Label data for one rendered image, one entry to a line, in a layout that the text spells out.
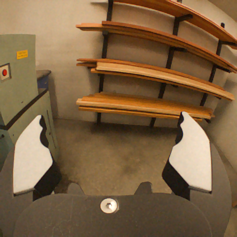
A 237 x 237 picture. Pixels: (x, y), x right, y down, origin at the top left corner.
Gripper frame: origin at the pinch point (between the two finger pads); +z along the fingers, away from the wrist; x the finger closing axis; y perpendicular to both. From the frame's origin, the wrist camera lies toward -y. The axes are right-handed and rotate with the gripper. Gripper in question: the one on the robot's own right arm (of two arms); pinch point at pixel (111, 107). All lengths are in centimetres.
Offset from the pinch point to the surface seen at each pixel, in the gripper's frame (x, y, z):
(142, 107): 38, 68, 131
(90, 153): -33, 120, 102
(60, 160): -71, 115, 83
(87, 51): -37, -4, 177
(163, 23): 76, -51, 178
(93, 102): -25, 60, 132
